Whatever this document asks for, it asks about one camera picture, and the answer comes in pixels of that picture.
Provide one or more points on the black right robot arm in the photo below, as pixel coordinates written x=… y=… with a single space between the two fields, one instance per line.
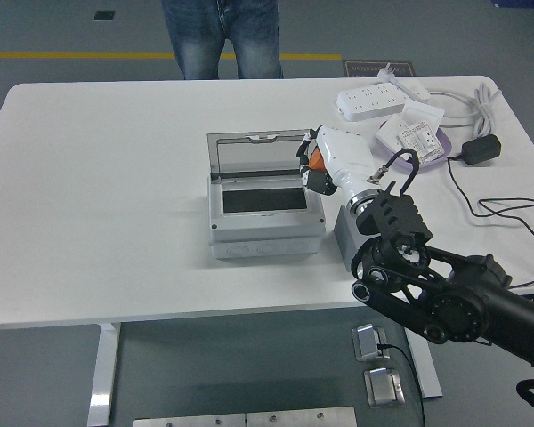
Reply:
x=458 y=302

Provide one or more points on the white power strip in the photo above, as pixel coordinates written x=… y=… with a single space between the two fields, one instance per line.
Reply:
x=369 y=101

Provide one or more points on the blue object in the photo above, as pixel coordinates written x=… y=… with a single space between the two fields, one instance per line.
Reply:
x=523 y=2

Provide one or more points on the white socket with label sticker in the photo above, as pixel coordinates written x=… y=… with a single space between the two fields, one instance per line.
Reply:
x=423 y=140

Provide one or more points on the grey plastic junction box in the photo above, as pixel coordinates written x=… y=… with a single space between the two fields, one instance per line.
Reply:
x=267 y=231

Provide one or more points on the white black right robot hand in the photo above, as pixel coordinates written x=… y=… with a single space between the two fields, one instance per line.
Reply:
x=345 y=153

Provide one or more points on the tall metal base plate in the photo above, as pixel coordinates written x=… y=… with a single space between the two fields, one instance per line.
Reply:
x=300 y=417

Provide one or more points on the white square switch panel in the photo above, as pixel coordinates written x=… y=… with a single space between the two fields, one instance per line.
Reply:
x=423 y=111

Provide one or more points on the white power plug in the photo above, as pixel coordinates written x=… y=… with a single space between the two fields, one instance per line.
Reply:
x=386 y=74

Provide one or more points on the smoky transparent box lid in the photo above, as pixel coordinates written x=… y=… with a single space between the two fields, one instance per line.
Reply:
x=258 y=155

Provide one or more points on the white rectangular adapter box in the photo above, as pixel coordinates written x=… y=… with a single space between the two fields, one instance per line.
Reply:
x=416 y=91

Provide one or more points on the orange cylindrical battery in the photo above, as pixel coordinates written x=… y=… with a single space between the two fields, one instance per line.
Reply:
x=317 y=161

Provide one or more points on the long metal base plate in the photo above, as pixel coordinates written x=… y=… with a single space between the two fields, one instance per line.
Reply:
x=189 y=421

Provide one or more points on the brown floor sign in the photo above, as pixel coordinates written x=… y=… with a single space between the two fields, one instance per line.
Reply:
x=378 y=69

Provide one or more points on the white plain socket panel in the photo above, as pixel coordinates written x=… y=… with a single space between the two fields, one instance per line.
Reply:
x=389 y=133

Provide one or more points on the purple plastic tray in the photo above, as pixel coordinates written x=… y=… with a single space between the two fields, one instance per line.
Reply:
x=445 y=149

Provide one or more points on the white table leg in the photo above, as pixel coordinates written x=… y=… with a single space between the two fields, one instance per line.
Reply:
x=429 y=378
x=102 y=373

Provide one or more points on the grey block battery holder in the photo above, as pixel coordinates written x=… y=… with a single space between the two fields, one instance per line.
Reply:
x=343 y=240

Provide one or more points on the black floor hatch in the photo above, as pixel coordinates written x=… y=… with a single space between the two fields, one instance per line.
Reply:
x=104 y=15

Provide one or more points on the black power adapter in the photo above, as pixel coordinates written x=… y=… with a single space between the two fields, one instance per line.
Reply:
x=483 y=149

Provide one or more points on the person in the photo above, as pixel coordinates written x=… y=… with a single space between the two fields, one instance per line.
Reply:
x=222 y=35

